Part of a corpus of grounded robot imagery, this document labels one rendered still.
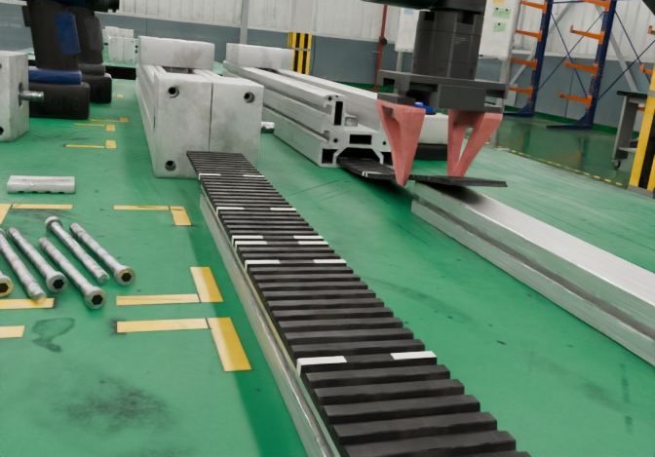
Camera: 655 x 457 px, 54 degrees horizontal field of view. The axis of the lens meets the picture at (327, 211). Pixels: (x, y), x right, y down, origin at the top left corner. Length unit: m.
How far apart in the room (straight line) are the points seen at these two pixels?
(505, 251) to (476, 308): 0.10
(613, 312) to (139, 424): 0.26
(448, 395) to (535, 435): 0.06
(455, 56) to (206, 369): 0.37
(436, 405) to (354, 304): 0.08
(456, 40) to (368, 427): 0.42
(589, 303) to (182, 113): 0.41
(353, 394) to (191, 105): 0.46
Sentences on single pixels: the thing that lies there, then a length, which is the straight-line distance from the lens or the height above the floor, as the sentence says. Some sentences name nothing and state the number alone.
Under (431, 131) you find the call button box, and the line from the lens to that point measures 0.90.
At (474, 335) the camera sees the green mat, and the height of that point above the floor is 0.78.
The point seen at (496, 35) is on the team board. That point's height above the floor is 1.17.
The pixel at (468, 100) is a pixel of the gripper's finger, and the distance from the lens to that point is 0.57.
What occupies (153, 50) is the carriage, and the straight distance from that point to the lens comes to 1.04.
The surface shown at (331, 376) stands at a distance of 0.22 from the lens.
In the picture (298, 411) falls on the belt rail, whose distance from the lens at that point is 0.25.
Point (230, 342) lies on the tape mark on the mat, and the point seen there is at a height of 0.78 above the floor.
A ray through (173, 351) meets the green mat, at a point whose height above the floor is 0.78.
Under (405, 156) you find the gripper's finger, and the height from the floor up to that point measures 0.83.
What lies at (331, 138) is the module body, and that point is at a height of 0.81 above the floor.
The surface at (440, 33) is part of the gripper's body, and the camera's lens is 0.57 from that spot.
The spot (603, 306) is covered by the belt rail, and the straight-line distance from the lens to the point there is 0.40.
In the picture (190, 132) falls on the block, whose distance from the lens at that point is 0.64.
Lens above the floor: 0.92
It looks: 14 degrees down
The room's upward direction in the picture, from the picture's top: 6 degrees clockwise
